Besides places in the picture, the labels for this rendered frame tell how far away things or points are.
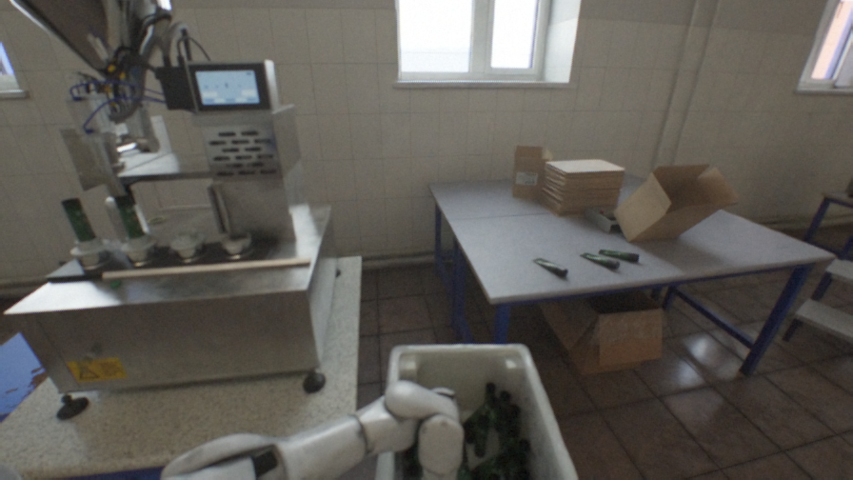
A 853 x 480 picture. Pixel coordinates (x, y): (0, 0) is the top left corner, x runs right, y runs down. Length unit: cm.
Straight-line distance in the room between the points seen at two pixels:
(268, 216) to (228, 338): 30
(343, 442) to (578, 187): 157
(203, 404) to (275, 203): 49
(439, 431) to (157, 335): 62
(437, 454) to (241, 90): 80
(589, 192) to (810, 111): 292
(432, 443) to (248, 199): 67
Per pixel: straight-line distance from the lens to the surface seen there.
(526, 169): 197
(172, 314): 85
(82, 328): 97
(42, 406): 121
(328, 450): 51
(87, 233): 104
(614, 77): 284
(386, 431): 55
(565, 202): 181
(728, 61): 355
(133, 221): 97
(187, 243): 92
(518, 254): 139
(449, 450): 60
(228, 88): 85
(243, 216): 93
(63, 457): 105
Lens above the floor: 143
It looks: 23 degrees down
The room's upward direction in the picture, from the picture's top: straight up
